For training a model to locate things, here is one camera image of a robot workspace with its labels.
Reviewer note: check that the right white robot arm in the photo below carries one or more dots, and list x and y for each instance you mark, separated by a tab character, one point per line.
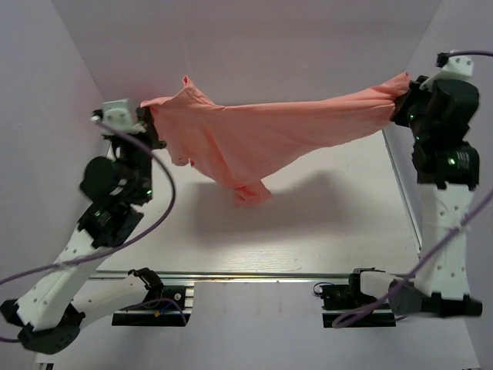
438	285

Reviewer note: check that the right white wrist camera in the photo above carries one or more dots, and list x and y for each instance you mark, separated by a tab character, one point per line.
458	67

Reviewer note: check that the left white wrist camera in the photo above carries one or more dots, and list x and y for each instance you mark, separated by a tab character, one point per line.
118	115

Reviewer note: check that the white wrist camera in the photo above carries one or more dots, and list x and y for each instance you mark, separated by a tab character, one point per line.
458	67
118	115

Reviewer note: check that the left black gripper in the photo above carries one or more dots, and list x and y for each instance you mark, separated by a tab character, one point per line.
149	134

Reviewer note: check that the salmon pink t shirt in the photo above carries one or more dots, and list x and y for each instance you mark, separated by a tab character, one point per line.
238	146

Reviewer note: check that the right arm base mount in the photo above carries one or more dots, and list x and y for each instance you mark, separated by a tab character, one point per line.
338	298

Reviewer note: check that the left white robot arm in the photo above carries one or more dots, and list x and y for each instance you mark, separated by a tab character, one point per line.
51	314

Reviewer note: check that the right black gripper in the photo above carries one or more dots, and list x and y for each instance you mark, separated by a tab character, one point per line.
400	116

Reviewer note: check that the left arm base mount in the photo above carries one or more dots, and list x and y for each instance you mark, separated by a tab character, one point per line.
170	308

